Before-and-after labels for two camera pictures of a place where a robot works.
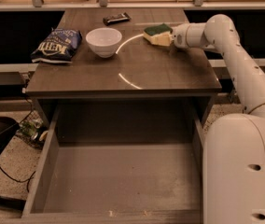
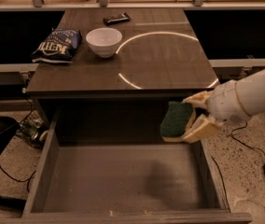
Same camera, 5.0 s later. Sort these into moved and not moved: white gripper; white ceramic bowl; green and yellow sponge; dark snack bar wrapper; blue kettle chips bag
Moved: green and yellow sponge; white gripper
Not moved: blue kettle chips bag; dark snack bar wrapper; white ceramic bowl
